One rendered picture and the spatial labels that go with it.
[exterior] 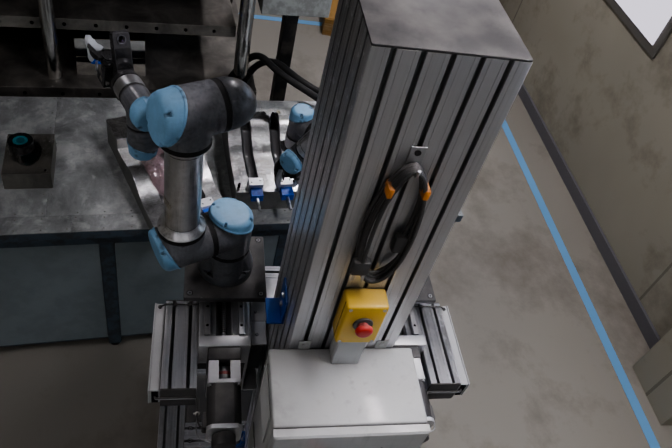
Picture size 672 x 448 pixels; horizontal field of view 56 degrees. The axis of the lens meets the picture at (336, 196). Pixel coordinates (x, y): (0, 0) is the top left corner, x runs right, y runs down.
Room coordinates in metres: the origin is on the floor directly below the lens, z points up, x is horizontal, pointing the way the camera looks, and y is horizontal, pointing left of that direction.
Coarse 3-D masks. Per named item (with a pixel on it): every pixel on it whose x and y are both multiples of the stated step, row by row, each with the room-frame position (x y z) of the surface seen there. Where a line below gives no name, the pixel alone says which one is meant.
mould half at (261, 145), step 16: (240, 128) 1.81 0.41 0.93; (256, 128) 1.84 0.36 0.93; (224, 144) 1.82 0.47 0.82; (240, 144) 1.76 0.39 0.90; (256, 144) 1.78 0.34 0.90; (240, 160) 1.69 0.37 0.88; (256, 160) 1.71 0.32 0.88; (272, 160) 1.73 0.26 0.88; (240, 176) 1.60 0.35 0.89; (272, 176) 1.65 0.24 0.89; (240, 192) 1.53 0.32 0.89; (272, 192) 1.57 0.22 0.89; (256, 208) 1.55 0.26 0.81; (272, 208) 1.58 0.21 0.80
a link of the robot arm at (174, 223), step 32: (160, 96) 0.96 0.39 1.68; (192, 96) 0.99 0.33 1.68; (224, 96) 1.02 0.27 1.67; (160, 128) 0.94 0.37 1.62; (192, 128) 0.95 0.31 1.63; (224, 128) 1.00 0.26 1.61; (192, 160) 0.97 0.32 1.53; (192, 192) 0.97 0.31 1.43; (160, 224) 0.97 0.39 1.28; (192, 224) 0.97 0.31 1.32; (160, 256) 0.93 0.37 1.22; (192, 256) 0.96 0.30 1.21
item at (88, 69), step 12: (84, 36) 2.05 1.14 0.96; (96, 36) 2.07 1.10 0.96; (108, 36) 2.10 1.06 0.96; (132, 36) 2.14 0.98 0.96; (144, 36) 2.16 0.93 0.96; (84, 48) 2.04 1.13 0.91; (108, 48) 2.07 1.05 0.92; (132, 48) 2.11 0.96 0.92; (144, 48) 2.13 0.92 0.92; (84, 60) 2.04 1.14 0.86; (144, 60) 2.13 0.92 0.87; (84, 72) 2.03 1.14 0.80; (96, 72) 2.05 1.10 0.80; (144, 72) 2.13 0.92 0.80
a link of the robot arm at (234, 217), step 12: (216, 204) 1.10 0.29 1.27; (228, 204) 1.11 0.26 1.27; (240, 204) 1.13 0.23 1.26; (204, 216) 1.06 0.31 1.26; (216, 216) 1.06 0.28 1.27; (228, 216) 1.07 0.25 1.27; (240, 216) 1.09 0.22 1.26; (252, 216) 1.11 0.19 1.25; (216, 228) 1.04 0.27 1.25; (228, 228) 1.04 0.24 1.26; (240, 228) 1.05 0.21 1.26; (252, 228) 1.09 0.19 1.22; (216, 240) 1.02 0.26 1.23; (228, 240) 1.03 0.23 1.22; (240, 240) 1.05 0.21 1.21; (216, 252) 1.01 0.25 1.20; (228, 252) 1.04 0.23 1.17; (240, 252) 1.06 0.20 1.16
